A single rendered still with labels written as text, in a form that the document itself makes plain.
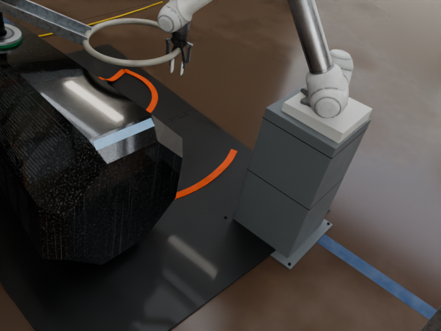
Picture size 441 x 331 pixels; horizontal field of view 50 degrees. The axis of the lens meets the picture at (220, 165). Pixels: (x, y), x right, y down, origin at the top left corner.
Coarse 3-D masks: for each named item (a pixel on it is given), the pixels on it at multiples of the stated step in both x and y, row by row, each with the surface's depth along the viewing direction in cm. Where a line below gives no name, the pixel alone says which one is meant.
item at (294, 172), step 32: (288, 96) 244; (288, 128) 228; (256, 160) 250; (288, 160) 236; (320, 160) 224; (256, 192) 260; (288, 192) 245; (320, 192) 240; (256, 224) 270; (288, 224) 254; (320, 224) 289; (288, 256) 265
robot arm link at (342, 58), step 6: (330, 54) 215; (336, 54) 214; (342, 54) 215; (348, 54) 217; (336, 60) 212; (342, 60) 212; (348, 60) 213; (342, 66) 212; (348, 66) 213; (348, 72) 214; (348, 78) 214; (348, 84) 214
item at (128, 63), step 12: (96, 24) 242; (108, 24) 246; (144, 24) 253; (156, 24) 251; (108, 60) 217; (120, 60) 216; (132, 60) 217; (144, 60) 218; (156, 60) 220; (168, 60) 225
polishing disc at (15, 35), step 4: (8, 24) 239; (8, 28) 236; (12, 28) 237; (16, 28) 237; (8, 32) 233; (12, 32) 234; (16, 32) 234; (20, 32) 235; (4, 36) 229; (8, 36) 230; (12, 36) 231; (16, 36) 232; (20, 36) 233; (0, 40) 226; (4, 40) 227; (8, 40) 227; (12, 40) 228; (16, 40) 230; (0, 44) 224; (4, 44) 225; (8, 44) 226
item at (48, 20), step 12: (12, 0) 226; (24, 0) 226; (12, 12) 218; (24, 12) 219; (36, 12) 230; (48, 12) 230; (36, 24) 222; (48, 24) 223; (60, 24) 233; (72, 24) 234; (84, 24) 235; (60, 36) 226; (72, 36) 227; (84, 36) 227
